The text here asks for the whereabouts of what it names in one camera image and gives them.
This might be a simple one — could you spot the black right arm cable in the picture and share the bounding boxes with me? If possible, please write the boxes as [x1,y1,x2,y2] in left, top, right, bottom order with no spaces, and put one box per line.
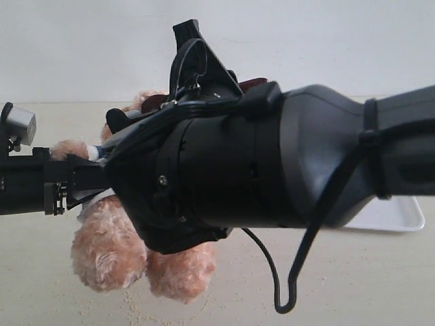
[243,115,435,315]

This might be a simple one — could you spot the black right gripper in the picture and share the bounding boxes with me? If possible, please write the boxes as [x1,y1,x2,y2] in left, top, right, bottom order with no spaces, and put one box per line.
[103,108,258,254]

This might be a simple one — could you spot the white plastic tray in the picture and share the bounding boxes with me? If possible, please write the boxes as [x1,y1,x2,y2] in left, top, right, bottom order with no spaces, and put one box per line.
[345,196,425,232]

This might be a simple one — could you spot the dark red wooden spoon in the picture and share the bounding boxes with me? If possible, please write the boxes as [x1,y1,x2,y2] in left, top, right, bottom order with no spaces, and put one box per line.
[140,77,268,113]

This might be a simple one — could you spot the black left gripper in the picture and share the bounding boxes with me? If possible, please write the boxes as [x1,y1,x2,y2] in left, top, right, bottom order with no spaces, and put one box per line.
[1,147,110,215]

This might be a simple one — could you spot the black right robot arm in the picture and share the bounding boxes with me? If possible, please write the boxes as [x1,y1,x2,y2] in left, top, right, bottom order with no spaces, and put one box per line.
[103,82,434,254]

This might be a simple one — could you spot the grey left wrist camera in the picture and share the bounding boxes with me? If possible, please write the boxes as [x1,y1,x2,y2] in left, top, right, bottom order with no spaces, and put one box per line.
[1,102,37,152]

